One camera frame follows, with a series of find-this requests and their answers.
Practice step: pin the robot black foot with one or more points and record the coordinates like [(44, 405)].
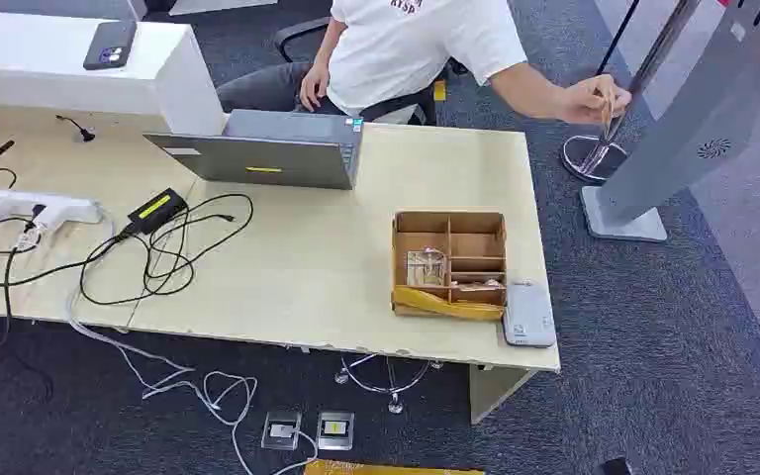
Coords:
[(611, 467)]

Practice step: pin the chrome pole round base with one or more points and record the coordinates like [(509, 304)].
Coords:
[(593, 157)]

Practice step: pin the person's left hand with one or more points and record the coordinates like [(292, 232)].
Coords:
[(588, 99)]

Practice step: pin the white power strip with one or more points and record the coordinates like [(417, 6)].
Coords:
[(59, 208)]

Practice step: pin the wooden card box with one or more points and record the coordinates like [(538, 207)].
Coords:
[(472, 249)]

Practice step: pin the floor socket white insert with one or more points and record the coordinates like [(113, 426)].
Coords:
[(281, 431)]

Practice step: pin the grey kiosk stand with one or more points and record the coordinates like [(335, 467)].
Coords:
[(681, 131)]

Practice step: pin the grey laptop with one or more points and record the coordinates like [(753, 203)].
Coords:
[(275, 154)]

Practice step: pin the person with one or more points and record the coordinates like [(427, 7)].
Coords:
[(406, 52)]

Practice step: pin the black power brick yellow label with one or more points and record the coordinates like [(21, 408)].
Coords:
[(157, 210)]

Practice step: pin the yellow board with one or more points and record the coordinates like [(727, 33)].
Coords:
[(386, 469)]

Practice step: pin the person's right hand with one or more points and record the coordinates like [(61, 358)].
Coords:
[(313, 85)]

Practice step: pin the dark smartphone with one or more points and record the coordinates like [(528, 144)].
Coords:
[(110, 44)]

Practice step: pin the pale desk leg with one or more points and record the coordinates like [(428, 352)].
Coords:
[(495, 390)]

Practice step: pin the floor socket yellow insert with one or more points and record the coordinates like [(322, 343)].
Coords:
[(335, 430)]

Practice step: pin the yellow envelope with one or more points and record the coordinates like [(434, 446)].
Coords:
[(442, 305)]

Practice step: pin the pale grey flat device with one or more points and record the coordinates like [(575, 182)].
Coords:
[(528, 316)]

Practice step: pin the white cabinet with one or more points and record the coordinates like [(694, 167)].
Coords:
[(91, 72)]

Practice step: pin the chrome chair base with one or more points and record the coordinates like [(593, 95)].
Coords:
[(386, 387)]

